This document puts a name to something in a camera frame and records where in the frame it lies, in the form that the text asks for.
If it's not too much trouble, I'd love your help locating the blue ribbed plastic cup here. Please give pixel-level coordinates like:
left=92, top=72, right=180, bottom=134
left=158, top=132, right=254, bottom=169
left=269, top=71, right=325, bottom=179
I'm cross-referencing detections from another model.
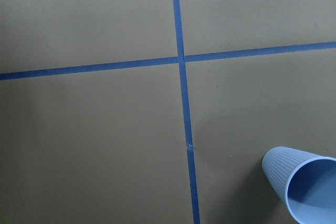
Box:
left=262, top=147, right=335, bottom=223

